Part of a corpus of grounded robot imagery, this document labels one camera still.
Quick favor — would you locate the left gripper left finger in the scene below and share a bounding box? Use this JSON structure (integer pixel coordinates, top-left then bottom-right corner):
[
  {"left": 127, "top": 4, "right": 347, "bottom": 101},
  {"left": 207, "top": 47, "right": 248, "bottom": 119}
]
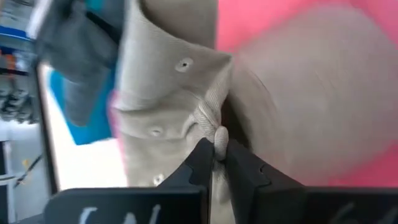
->
[{"left": 44, "top": 138, "right": 216, "bottom": 224}]

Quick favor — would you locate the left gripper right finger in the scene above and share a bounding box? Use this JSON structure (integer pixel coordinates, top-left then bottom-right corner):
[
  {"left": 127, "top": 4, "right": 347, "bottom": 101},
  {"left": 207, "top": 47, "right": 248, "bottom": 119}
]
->
[{"left": 226, "top": 139, "right": 398, "bottom": 224}]

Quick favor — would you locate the khaki baseball cap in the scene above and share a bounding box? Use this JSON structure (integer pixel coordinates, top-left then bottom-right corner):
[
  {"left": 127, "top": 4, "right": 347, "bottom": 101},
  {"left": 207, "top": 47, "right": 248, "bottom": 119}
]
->
[
  {"left": 228, "top": 2, "right": 398, "bottom": 187},
  {"left": 110, "top": 0, "right": 234, "bottom": 224}
]

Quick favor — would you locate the dark grey baseball cap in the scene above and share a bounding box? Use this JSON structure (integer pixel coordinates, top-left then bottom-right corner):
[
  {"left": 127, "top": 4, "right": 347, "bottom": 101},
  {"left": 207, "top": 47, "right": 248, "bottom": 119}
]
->
[
  {"left": 60, "top": 67, "right": 116, "bottom": 127},
  {"left": 34, "top": 0, "right": 121, "bottom": 85}
]

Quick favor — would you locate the blue plastic bin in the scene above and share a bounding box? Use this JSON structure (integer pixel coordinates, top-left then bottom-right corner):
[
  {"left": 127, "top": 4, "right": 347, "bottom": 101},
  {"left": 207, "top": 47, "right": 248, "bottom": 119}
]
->
[{"left": 49, "top": 0, "right": 125, "bottom": 146}]

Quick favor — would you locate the pink plastic bin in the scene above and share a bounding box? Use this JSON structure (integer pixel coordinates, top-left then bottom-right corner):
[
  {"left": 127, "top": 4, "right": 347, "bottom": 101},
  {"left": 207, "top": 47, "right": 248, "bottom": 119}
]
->
[{"left": 107, "top": 0, "right": 398, "bottom": 189}]

